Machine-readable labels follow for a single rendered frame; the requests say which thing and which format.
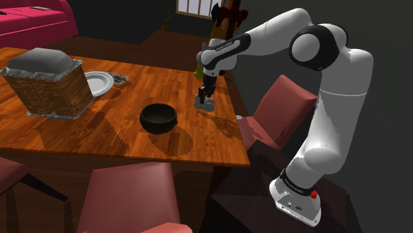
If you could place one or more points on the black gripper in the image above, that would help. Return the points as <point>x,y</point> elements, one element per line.
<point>209,86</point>

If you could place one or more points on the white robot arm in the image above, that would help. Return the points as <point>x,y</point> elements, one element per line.
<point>338,106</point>

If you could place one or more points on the yellow green bottle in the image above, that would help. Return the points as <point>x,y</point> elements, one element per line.
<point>198,73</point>

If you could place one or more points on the small grey block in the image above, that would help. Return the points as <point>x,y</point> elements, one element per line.
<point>209,105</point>

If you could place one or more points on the black bowl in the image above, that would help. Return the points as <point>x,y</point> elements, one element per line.
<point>158,121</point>

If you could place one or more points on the vase with dark red flowers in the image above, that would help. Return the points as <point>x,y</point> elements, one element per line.
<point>230,16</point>

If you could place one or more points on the red chair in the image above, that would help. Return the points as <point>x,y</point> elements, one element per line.
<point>11,172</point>
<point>129,196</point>
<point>284,106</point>

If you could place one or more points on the window with white panes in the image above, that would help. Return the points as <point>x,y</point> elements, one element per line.
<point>196,7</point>

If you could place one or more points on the potted green plant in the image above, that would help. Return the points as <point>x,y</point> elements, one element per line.
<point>164,19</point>

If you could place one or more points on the wooden dining table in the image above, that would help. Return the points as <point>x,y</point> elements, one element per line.
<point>129,106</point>

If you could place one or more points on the grey patterned flat object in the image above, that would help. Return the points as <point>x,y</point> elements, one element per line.
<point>118,78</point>

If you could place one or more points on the white plate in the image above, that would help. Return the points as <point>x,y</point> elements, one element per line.
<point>98,82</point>

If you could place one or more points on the dark robot stand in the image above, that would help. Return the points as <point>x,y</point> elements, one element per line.
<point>258,193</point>

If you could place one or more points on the wooden basket with grey lining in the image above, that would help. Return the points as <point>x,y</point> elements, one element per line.
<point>48,87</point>

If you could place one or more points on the pink sofa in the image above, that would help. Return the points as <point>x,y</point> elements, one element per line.
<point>35,24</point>

